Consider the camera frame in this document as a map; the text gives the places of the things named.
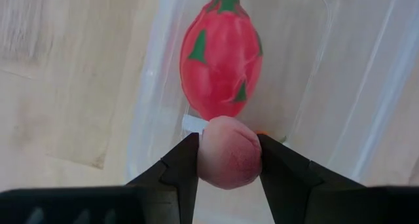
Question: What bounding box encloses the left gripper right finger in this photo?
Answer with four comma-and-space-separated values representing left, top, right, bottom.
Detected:
257, 134, 365, 224

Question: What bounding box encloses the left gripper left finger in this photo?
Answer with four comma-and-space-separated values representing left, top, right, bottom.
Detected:
126, 132, 200, 224

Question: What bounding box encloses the pink toy peach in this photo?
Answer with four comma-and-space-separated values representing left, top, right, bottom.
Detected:
196, 115, 263, 190

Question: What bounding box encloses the red toy dragon fruit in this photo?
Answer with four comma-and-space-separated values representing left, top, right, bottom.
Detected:
179, 0, 264, 121

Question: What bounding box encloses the clear plastic tupperware container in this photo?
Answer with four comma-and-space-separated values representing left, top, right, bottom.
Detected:
125, 0, 419, 224

